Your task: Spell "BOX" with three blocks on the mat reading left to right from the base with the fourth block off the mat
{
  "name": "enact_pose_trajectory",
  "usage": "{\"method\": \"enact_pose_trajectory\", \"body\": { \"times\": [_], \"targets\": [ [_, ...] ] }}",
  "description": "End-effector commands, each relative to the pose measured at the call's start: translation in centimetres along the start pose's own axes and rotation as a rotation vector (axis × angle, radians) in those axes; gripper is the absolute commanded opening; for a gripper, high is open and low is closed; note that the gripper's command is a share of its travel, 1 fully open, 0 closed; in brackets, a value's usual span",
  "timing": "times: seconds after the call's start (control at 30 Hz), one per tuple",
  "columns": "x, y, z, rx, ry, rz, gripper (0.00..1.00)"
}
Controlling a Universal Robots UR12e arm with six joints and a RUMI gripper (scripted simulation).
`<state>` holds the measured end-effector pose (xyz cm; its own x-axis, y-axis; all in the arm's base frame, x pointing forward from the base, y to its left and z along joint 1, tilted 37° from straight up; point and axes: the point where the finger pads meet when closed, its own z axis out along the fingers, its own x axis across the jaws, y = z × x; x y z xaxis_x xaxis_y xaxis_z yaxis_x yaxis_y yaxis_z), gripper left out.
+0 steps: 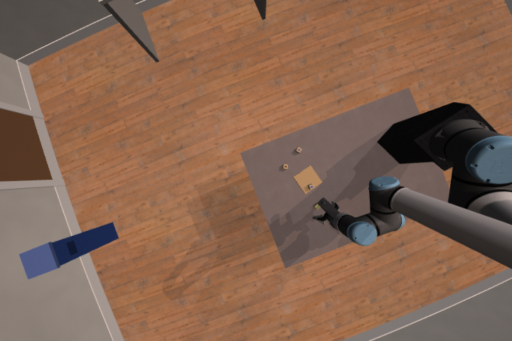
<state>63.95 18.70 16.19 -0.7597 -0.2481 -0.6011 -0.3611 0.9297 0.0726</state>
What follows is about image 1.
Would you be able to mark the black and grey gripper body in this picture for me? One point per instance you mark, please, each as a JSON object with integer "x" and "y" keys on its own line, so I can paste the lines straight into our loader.
{"x": 329, "y": 219}

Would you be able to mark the orange flat mat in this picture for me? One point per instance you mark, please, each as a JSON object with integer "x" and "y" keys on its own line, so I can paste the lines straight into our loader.
{"x": 306, "y": 177}

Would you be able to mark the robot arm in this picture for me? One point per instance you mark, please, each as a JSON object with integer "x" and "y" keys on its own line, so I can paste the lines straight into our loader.
{"x": 480, "y": 214}

